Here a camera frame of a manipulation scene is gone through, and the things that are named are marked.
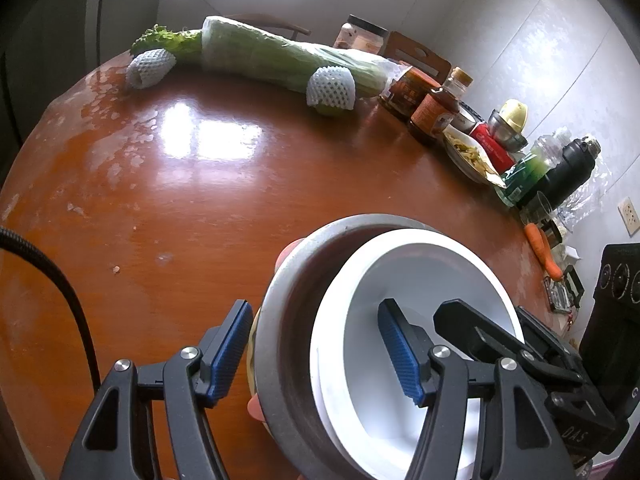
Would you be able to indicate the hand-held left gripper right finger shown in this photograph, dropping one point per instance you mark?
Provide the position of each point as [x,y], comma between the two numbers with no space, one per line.
[400,355]

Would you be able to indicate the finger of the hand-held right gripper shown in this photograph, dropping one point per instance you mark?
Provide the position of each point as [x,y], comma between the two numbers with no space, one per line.
[470,327]
[550,342]

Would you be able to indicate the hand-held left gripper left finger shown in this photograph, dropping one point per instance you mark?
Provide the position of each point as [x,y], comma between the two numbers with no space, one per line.
[227,355]

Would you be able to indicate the yellow shell-shaped plate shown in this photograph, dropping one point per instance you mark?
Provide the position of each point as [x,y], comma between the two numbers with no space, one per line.
[251,355]

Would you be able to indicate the large steel bowl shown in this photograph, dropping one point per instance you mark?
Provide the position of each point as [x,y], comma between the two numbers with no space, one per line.
[285,360]

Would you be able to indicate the red plastic plate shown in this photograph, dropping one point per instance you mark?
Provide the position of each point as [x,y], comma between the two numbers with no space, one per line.
[286,256]

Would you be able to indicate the orange carrot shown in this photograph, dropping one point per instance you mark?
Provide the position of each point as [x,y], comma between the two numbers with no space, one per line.
[551,265]
[535,240]

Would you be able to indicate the small white paper box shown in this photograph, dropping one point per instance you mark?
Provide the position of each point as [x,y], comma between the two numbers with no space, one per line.
[570,255]

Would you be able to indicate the small steel cup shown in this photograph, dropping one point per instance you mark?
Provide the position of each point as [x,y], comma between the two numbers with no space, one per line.
[552,234]

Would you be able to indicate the clear glass cup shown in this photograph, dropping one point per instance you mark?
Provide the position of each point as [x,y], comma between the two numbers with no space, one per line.
[537,207]

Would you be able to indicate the crumpled clear plastic wrap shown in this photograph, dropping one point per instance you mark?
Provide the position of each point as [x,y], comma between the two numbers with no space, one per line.
[592,195]

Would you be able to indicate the green liquid plastic bottle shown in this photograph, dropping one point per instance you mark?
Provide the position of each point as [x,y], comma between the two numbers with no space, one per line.
[525,177]

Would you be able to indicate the black thermos flask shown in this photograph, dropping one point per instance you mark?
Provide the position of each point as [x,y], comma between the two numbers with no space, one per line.
[565,175]

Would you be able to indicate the white plate of food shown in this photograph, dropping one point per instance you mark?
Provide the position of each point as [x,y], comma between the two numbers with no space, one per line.
[470,157]

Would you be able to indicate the red box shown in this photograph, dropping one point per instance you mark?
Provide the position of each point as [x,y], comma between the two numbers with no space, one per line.
[495,147]

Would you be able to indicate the white ceramic bowl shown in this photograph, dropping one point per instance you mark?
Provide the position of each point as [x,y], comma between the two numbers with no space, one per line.
[465,119]

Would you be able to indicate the orange label sauce bottle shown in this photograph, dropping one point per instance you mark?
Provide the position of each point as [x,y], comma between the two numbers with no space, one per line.
[432,115]

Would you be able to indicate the red chili sauce jar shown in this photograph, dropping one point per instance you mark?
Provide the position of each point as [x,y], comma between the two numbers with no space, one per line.
[407,92]

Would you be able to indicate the fruit in white foam net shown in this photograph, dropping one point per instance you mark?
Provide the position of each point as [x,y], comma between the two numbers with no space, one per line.
[330,90]

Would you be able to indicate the wooden chair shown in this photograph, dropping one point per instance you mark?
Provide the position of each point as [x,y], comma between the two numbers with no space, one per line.
[417,52]

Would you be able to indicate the white foam net sleeve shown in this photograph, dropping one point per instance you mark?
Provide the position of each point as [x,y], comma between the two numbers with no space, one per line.
[150,67]

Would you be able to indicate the wrapped green celtuce stalk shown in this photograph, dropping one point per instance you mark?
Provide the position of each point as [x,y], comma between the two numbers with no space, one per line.
[270,55]

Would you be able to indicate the glass jar black lid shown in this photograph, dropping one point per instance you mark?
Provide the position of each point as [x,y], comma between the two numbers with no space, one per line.
[360,35]

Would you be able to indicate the green lettuce leaves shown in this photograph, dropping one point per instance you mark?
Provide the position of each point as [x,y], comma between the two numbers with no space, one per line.
[165,42]

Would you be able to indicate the grey refrigerator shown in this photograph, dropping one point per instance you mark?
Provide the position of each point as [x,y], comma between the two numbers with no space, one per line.
[125,5]

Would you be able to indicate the white wall socket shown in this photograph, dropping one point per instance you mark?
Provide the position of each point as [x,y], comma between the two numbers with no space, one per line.
[629,215]

